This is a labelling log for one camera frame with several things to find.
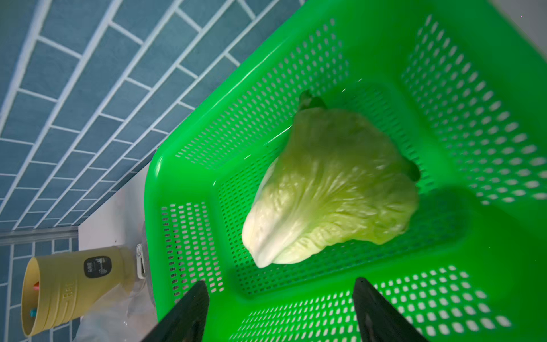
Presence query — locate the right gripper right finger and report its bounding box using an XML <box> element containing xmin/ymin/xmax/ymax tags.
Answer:
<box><xmin>353</xmin><ymin>277</ymin><xmax>427</xmax><ymax>342</ymax></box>

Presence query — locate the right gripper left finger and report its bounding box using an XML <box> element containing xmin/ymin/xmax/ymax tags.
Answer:
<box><xmin>143</xmin><ymin>281</ymin><xmax>209</xmax><ymax>342</ymax></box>

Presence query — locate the clear zipper bag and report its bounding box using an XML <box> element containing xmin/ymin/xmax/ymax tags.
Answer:
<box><xmin>75</xmin><ymin>281</ymin><xmax>158</xmax><ymax>341</ymax></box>

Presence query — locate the chinese cabbage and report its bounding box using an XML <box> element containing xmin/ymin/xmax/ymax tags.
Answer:
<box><xmin>242</xmin><ymin>91</ymin><xmax>420</xmax><ymax>268</ymax></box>

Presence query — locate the small white stapler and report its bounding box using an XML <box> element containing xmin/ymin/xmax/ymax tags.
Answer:
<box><xmin>135</xmin><ymin>244</ymin><xmax>147</xmax><ymax>280</ymax></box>

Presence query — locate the yellow pen cup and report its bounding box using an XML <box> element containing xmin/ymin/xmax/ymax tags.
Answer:
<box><xmin>21</xmin><ymin>246</ymin><xmax>136</xmax><ymax>337</ymax></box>

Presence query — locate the green plastic basket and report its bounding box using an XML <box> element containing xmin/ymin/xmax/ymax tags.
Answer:
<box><xmin>144</xmin><ymin>1</ymin><xmax>546</xmax><ymax>341</ymax></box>

